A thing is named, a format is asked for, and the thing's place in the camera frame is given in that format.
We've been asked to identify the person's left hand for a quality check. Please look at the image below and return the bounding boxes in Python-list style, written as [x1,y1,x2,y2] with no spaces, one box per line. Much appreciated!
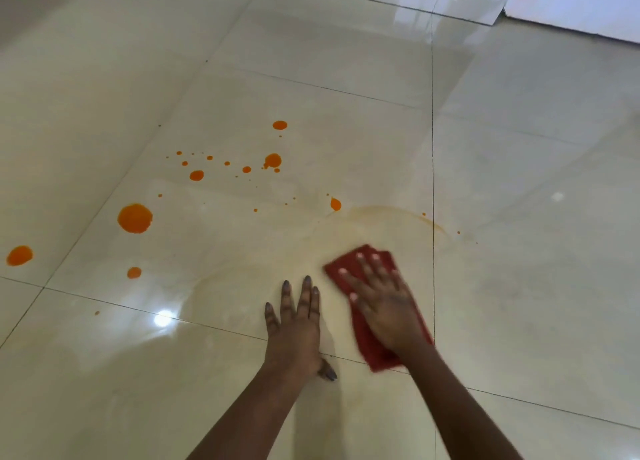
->
[263,275,339,383]

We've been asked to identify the person's right hand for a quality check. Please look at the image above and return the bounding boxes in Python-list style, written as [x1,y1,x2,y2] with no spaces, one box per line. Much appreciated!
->
[338,252,426,355]

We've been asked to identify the red cloth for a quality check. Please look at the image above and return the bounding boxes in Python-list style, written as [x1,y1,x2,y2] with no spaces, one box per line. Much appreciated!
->
[323,244,435,373]

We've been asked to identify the orange liquid spill drops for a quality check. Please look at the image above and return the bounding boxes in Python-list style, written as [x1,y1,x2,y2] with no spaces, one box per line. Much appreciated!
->
[5,120,479,315]

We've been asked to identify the person's left forearm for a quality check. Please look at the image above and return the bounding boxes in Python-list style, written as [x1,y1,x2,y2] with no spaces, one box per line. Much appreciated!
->
[185,359,311,460]

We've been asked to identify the person's right forearm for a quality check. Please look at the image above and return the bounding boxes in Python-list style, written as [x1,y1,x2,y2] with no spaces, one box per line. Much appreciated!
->
[399,335,523,460]

